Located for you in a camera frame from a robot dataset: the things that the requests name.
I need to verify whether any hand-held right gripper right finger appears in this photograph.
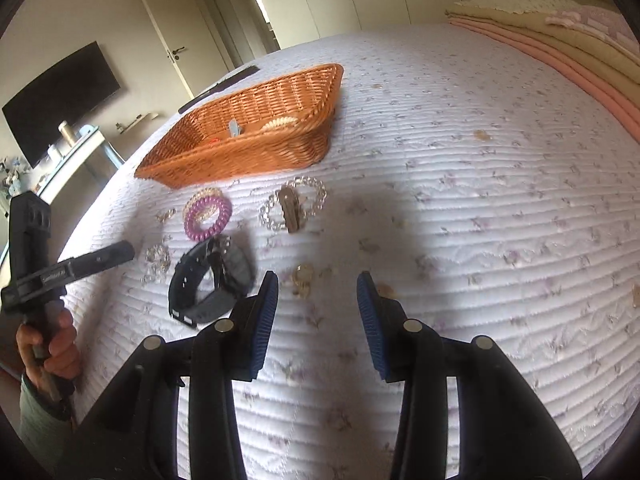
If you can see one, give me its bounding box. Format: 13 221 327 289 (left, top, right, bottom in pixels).
356 271 583 480

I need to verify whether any glass side table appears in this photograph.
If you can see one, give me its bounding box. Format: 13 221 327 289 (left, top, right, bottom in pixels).
30 125 126 201

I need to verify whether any gold hair clip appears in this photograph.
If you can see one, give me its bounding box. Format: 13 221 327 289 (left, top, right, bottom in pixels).
276 186 307 234

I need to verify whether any black television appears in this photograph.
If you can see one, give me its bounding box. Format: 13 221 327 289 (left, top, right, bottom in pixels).
1 41 122 170

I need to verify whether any person's left forearm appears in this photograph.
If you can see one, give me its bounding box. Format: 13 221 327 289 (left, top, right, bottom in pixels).
19 374 77 463

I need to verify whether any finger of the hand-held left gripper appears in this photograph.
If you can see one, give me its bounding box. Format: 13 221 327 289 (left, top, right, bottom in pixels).
64 240 137 282

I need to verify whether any small wall shelf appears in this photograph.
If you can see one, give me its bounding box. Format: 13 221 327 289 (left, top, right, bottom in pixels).
114 112 160 134

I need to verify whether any orange wicker basket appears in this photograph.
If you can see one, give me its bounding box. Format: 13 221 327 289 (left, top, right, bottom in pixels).
134 63 345 190

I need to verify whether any gold spiral hair tie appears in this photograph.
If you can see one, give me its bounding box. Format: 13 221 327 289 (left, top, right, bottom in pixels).
186 187 224 221

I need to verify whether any person's left hand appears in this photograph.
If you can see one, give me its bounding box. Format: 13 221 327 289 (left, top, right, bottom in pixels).
15 309 82 397

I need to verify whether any pink folded blanket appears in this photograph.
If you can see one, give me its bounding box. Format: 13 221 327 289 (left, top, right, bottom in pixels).
446 16 640 145

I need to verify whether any black wrist watch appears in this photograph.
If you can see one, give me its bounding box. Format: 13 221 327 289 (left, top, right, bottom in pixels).
168 234 255 330

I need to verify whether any pearl bead bracelet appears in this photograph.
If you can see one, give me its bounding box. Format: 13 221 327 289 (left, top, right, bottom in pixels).
258 176 328 232

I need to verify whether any black flat bar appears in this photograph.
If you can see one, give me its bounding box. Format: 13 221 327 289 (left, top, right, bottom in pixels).
178 65 261 115

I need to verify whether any purple spiral hair tie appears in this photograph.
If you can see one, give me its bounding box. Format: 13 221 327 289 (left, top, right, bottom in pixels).
183 195 234 241

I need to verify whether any white quilted bedspread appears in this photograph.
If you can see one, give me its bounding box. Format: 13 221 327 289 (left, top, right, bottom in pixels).
59 22 640 480

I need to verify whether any white room door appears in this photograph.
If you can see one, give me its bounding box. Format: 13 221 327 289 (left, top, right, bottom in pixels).
134 0 225 102

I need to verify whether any beige folded blanket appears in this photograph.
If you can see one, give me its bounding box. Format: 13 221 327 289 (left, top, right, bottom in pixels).
445 1 640 86

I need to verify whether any gold earring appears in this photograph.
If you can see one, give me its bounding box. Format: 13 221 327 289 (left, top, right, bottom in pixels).
291 263 316 300

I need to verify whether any lilac pillow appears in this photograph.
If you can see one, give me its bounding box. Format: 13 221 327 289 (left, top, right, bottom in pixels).
545 5 635 36

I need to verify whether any cream spiral hair tie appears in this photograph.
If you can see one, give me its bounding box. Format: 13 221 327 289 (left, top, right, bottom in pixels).
261 116 300 132

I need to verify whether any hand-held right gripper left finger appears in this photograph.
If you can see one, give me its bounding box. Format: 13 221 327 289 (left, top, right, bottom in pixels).
55 270 279 480

